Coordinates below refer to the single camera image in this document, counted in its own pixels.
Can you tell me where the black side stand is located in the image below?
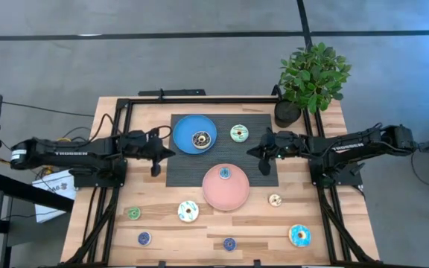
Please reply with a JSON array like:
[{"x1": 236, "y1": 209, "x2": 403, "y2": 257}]
[{"x1": 0, "y1": 171, "x2": 75, "y2": 268}]

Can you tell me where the white printed paper sheet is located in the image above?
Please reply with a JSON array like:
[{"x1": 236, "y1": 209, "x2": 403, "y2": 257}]
[{"x1": 31, "y1": 168, "x2": 77, "y2": 224}]

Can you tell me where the black bar device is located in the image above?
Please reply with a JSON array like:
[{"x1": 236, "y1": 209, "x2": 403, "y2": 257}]
[{"x1": 137, "y1": 88, "x2": 207, "y2": 98}]

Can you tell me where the black aluminium table frame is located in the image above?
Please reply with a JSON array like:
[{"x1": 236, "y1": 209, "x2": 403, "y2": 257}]
[{"x1": 63, "y1": 95, "x2": 381, "y2": 268}]

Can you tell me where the large white blue-drizzle donut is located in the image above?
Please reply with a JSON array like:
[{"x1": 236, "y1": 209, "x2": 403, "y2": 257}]
[{"x1": 177, "y1": 200, "x2": 200, "y2": 223}]

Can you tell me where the pink plate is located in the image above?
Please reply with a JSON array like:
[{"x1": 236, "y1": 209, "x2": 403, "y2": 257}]
[{"x1": 202, "y1": 163, "x2": 251, "y2": 212}]

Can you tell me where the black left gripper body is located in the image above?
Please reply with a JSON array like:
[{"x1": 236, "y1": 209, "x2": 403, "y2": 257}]
[{"x1": 119, "y1": 130, "x2": 155, "y2": 162}]

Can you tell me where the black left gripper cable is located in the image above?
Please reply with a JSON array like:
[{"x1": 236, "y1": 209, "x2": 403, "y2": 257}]
[{"x1": 147, "y1": 124, "x2": 174, "y2": 141}]

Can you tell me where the green leafy plant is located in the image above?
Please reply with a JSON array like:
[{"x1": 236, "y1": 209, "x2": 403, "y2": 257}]
[{"x1": 278, "y1": 41, "x2": 352, "y2": 115}]

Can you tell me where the large mint green donut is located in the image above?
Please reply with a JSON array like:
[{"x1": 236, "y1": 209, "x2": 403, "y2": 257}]
[{"x1": 229, "y1": 124, "x2": 250, "y2": 144}]

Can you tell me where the large light blue donut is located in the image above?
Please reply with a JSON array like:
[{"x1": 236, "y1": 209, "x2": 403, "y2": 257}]
[{"x1": 287, "y1": 223, "x2": 312, "y2": 249}]

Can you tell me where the blue plate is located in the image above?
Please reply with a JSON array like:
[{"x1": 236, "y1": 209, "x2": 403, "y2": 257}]
[{"x1": 172, "y1": 114, "x2": 218, "y2": 156}]

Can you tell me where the large chocolate sprinkled donut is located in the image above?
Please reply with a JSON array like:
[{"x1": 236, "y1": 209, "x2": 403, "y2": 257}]
[{"x1": 191, "y1": 130, "x2": 212, "y2": 150}]

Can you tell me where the black plant pot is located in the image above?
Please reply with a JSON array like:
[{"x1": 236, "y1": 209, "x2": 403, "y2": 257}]
[{"x1": 273, "y1": 99, "x2": 302, "y2": 129}]

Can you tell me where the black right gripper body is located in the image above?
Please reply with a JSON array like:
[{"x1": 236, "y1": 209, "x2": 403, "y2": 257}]
[{"x1": 268, "y1": 130, "x2": 307, "y2": 160}]

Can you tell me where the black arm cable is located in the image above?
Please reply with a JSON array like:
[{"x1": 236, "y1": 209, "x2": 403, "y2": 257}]
[{"x1": 87, "y1": 112, "x2": 124, "y2": 144}]

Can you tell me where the grey woven placemat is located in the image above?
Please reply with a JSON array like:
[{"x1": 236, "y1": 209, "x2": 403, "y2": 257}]
[{"x1": 165, "y1": 113, "x2": 279, "y2": 188}]

